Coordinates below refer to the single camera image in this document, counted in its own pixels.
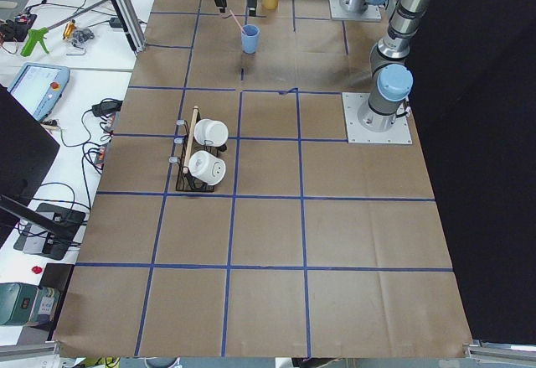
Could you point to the pink chopstick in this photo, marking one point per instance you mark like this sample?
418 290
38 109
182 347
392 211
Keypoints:
239 24

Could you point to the light blue plastic cup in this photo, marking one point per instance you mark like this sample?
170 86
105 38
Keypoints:
249 38

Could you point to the white mug plain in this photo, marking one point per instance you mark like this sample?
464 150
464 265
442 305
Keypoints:
211 132

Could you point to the black power adapter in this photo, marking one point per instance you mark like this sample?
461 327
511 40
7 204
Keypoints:
106 107

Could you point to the white smiley face mug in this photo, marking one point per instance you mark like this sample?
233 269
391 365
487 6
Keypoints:
207 167

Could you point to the blue teach pendant tablet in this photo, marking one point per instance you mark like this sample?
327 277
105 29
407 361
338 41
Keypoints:
38 87

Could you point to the brown paper table cover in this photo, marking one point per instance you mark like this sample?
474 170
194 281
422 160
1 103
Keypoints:
306 248

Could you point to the black monitor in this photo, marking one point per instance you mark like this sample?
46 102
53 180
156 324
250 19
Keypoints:
27 151

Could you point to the green electronic box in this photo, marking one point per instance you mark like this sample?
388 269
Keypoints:
27 304

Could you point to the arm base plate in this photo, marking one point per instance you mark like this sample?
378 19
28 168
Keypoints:
354 10
367 127

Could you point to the aluminium frame post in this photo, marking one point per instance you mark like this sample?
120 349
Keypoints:
130 24

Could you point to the black wire cup rack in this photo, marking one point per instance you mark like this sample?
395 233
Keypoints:
185 181

